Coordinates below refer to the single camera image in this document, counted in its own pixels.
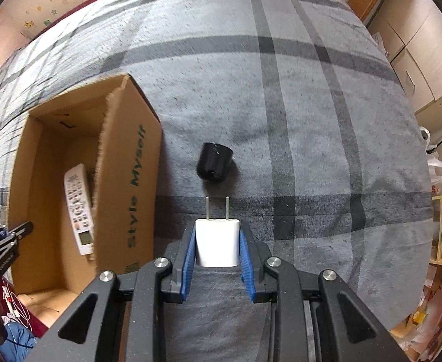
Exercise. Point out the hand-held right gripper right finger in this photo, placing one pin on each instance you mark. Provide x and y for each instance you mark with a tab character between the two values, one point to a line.
245	267

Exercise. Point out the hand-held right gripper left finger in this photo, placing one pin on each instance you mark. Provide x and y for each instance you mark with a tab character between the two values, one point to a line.
187	267

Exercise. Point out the white charger plug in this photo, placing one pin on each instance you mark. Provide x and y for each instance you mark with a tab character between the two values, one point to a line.
217	241

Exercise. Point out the brown cardboard box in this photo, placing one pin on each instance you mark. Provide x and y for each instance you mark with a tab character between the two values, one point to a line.
130	139

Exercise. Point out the red cloth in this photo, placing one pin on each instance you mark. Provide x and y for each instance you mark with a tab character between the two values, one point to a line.
36	316

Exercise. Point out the white remote control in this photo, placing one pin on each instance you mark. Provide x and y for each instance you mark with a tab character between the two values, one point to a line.
78	203

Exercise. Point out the blue cloth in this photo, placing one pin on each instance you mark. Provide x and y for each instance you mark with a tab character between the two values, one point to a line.
17	343

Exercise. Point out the black round cap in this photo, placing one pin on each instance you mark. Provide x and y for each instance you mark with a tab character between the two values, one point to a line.
213	162

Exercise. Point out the grey plaid bed sheet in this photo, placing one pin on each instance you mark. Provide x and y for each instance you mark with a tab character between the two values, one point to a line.
281	120

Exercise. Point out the pink plastic bag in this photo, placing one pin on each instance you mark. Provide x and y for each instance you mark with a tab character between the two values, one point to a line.
436	316

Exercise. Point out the white plastic bag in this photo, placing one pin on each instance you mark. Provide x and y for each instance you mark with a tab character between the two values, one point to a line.
438	166

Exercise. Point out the cream wardrobe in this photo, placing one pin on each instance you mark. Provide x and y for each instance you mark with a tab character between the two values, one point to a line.
421	37

